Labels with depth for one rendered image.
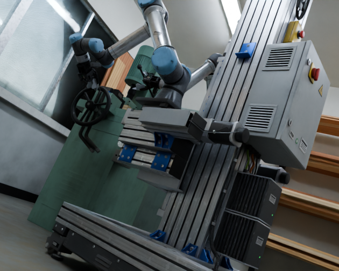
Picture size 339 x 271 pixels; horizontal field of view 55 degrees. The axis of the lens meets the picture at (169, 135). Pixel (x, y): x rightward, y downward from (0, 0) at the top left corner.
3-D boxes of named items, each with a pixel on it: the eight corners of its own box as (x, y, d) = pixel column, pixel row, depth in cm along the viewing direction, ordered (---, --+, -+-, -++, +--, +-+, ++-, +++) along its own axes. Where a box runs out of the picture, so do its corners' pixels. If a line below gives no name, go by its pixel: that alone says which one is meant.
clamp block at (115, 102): (90, 100, 222) (96, 89, 225) (100, 109, 234) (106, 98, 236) (107, 105, 216) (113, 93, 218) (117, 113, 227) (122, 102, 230)
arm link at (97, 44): (109, 47, 186) (94, 47, 191) (98, 35, 177) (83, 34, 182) (104, 59, 184) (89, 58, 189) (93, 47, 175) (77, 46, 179)
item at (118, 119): (82, 112, 234) (84, 107, 235) (97, 124, 252) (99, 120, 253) (127, 125, 216) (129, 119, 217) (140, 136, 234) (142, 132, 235)
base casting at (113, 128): (73, 123, 232) (79, 111, 235) (113, 150, 282) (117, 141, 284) (125, 137, 213) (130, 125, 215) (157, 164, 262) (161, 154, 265)
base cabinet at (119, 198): (25, 219, 214) (73, 122, 232) (76, 230, 264) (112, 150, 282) (76, 245, 195) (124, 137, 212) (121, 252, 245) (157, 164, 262)
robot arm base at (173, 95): (185, 116, 163) (192, 99, 166) (167, 101, 153) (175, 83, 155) (163, 114, 173) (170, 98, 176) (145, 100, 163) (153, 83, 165)
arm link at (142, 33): (169, 16, 194) (101, 61, 200) (162, 3, 184) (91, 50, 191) (177, 29, 188) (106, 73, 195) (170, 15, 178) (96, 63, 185)
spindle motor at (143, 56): (120, 77, 244) (136, 43, 252) (130, 89, 259) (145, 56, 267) (139, 81, 237) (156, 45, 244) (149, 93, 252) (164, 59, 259)
